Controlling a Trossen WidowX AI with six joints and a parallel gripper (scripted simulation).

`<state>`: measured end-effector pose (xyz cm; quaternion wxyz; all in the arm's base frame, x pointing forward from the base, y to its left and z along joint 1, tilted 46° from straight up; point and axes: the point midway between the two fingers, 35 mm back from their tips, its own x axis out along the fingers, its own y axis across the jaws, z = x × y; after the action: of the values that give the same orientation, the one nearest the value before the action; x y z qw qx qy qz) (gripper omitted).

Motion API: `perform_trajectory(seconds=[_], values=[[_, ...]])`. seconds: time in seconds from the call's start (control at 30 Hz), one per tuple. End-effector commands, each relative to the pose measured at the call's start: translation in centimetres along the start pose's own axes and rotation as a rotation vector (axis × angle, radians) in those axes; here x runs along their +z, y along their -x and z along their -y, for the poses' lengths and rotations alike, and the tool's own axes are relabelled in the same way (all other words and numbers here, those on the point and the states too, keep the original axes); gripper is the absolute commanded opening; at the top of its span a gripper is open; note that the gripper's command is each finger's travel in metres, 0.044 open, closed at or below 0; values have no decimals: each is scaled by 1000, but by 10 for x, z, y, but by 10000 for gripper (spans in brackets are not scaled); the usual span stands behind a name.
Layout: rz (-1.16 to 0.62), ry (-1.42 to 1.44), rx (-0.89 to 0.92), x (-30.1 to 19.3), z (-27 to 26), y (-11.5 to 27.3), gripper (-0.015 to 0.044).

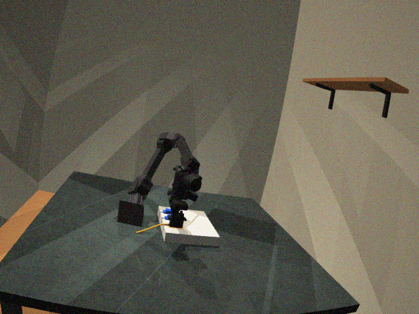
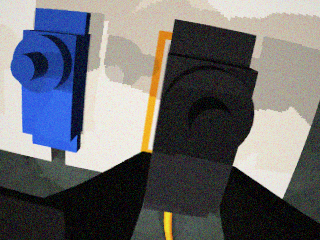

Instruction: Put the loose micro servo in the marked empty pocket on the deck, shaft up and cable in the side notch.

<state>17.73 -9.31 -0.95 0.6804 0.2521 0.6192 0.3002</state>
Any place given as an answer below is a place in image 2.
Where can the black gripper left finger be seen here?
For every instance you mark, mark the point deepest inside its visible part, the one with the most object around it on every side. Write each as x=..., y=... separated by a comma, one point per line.
x=104, y=207

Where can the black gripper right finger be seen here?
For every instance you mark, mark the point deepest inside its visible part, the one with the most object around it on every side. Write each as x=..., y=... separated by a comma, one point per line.
x=249, y=211

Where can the black micro servo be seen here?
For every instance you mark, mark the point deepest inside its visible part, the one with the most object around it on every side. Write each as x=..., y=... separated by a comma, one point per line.
x=206, y=112

